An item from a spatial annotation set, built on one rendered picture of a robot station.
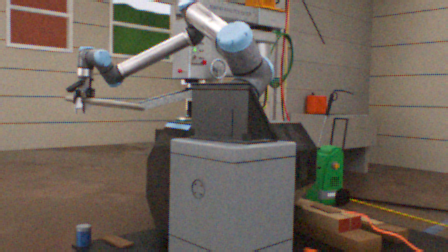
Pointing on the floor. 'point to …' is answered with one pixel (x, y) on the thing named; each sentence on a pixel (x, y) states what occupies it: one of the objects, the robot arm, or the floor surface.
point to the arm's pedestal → (231, 196)
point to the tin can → (83, 235)
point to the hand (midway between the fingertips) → (79, 111)
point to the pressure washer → (330, 174)
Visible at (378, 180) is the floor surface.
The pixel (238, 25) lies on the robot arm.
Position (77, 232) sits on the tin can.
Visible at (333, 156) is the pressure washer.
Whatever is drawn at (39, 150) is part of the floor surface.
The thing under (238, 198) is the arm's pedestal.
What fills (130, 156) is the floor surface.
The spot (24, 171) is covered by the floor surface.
